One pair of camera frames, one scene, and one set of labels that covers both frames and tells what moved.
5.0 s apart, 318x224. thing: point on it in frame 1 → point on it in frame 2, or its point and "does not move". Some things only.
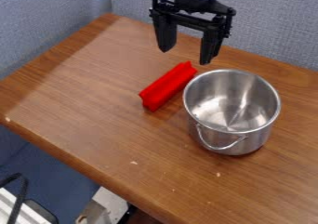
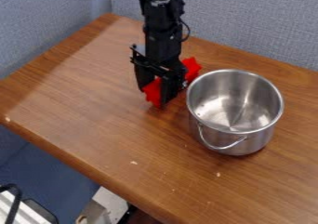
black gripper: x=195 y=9 → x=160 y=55
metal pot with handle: x=231 y=104 does not move
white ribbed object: x=32 y=213 does not move
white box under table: x=104 y=209 does not move
